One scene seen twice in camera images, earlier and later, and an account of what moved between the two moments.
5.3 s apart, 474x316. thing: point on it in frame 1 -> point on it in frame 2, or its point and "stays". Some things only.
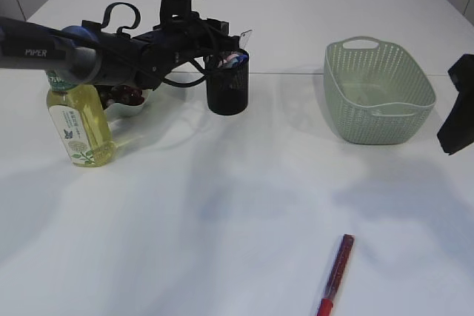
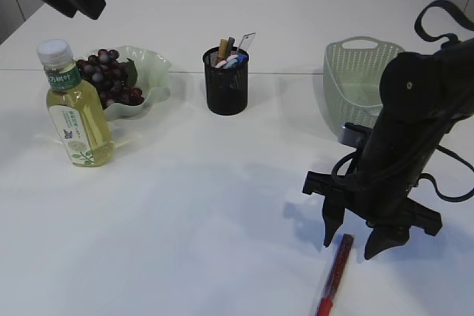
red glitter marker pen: (345, 250) stays
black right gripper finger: (458, 130) -> (384, 237)
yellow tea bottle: (83, 115) stays
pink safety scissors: (227, 59) stays
